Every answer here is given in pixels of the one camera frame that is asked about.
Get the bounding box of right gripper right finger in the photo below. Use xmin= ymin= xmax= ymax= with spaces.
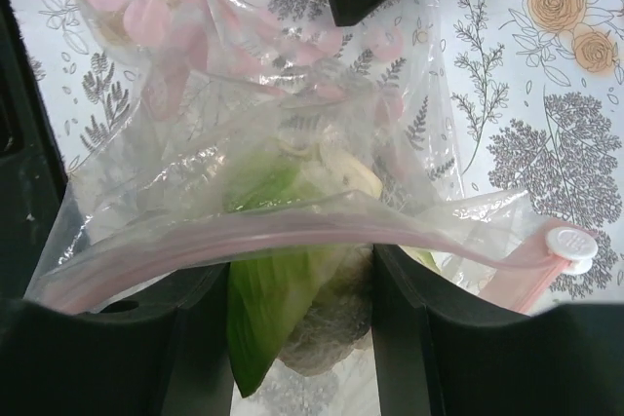
xmin=372 ymin=246 xmax=623 ymax=415

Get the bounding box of white fake cauliflower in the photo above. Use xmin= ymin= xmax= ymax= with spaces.
xmin=221 ymin=142 xmax=440 ymax=399

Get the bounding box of clear zip top bag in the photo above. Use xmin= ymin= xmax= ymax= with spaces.
xmin=26 ymin=0 xmax=600 ymax=320

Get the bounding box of floral table mat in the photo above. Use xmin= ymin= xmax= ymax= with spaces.
xmin=0 ymin=0 xmax=624 ymax=416

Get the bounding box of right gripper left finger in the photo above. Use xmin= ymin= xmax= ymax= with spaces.
xmin=1 ymin=266 xmax=233 ymax=415

